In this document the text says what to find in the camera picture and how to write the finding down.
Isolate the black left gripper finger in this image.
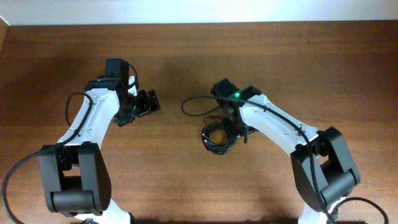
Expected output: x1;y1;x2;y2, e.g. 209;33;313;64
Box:
137;90;150;118
147;90;160;112

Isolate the black cable bundle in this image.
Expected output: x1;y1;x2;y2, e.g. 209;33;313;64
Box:
201;116;240;156

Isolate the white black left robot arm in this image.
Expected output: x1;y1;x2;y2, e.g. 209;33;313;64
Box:
39;58;160;223

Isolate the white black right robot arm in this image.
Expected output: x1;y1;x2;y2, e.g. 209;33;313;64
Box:
211;78;361;223

